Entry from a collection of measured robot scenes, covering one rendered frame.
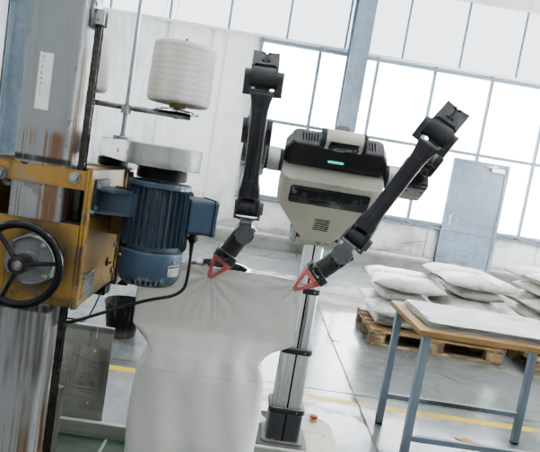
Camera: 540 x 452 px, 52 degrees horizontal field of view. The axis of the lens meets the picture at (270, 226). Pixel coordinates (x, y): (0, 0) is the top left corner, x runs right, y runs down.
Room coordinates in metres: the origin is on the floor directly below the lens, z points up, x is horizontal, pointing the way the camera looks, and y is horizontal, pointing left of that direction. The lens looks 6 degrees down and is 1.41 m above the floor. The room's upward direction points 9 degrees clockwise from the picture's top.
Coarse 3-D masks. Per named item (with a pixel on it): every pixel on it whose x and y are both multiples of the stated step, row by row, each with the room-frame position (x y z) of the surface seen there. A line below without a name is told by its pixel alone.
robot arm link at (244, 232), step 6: (234, 210) 1.64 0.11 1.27; (258, 210) 1.64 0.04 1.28; (234, 216) 1.64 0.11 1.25; (240, 216) 1.64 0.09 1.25; (246, 216) 1.66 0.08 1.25; (258, 216) 1.64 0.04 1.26; (240, 222) 1.56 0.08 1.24; (246, 222) 1.56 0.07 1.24; (240, 228) 1.56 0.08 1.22; (246, 228) 1.56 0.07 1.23; (252, 228) 1.58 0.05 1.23; (234, 234) 1.56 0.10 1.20; (240, 234) 1.56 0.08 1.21; (246, 234) 1.56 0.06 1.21; (252, 234) 1.56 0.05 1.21; (240, 240) 1.56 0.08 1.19; (246, 240) 1.56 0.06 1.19
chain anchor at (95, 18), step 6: (96, 0) 1.23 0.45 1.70; (96, 6) 1.24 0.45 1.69; (96, 12) 1.24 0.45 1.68; (102, 12) 1.24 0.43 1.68; (90, 18) 1.23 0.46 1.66; (96, 18) 1.24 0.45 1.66; (102, 18) 1.24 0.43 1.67; (108, 18) 1.26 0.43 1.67; (90, 24) 1.23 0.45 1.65; (102, 24) 1.24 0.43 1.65
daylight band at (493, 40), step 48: (144, 0) 9.59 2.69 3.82; (192, 0) 9.62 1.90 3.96; (240, 0) 9.65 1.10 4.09; (288, 0) 9.68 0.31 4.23; (336, 0) 9.71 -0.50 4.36; (384, 0) 9.73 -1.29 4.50; (432, 0) 9.76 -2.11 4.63; (384, 48) 9.74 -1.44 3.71; (432, 48) 9.77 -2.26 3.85; (480, 48) 9.80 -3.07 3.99; (528, 48) 9.83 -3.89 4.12
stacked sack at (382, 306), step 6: (366, 300) 5.09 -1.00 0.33; (372, 300) 5.00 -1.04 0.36; (378, 300) 4.96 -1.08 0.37; (384, 300) 4.96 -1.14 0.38; (390, 300) 5.00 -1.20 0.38; (372, 306) 4.86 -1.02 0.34; (378, 306) 4.82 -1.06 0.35; (384, 306) 4.82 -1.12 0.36; (390, 306) 4.83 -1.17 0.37; (378, 312) 4.76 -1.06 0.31; (384, 312) 4.76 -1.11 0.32; (390, 312) 4.76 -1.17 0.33
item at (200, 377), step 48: (144, 288) 1.64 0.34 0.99; (192, 288) 1.65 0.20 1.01; (240, 288) 1.65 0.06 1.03; (288, 288) 1.65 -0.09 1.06; (144, 336) 1.63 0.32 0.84; (192, 336) 1.64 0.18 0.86; (240, 336) 1.65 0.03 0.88; (288, 336) 1.66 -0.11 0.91; (144, 384) 1.58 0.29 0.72; (192, 384) 1.57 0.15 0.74; (240, 384) 1.58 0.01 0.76; (144, 432) 1.57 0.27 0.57; (192, 432) 1.56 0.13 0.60; (240, 432) 1.58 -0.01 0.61
